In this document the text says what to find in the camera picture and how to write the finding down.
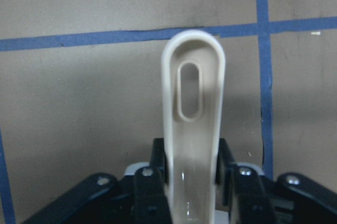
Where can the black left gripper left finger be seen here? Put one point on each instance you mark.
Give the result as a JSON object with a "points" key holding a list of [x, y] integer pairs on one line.
{"points": [[138, 197]]}

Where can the beige plastic dustpan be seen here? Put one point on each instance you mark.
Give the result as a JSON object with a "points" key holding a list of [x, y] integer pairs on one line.
{"points": [[191, 141]]}

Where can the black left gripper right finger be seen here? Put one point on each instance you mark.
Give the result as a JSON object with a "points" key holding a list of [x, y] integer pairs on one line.
{"points": [[250, 197]]}

